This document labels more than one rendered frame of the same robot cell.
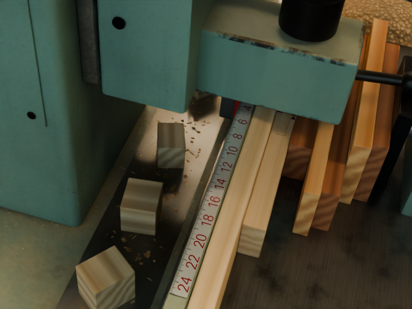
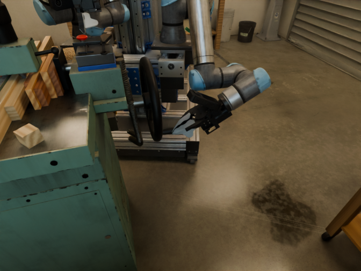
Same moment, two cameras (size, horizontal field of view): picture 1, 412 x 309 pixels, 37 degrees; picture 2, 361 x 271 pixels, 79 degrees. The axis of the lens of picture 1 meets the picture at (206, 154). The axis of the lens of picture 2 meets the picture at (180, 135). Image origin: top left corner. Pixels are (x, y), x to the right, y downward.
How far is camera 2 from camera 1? 34 cm
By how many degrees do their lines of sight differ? 21
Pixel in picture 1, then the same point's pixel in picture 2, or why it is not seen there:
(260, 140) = (10, 85)
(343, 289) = (54, 116)
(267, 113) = (13, 78)
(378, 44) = not seen: hidden behind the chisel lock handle
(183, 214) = not seen: hidden behind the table
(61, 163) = not seen: outside the picture
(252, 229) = (8, 107)
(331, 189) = (37, 87)
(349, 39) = (23, 41)
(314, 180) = (29, 86)
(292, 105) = (16, 70)
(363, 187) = (57, 89)
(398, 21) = (72, 52)
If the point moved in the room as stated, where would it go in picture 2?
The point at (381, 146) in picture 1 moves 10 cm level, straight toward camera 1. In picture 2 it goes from (51, 70) to (35, 89)
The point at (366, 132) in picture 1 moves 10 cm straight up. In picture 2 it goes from (44, 68) to (27, 26)
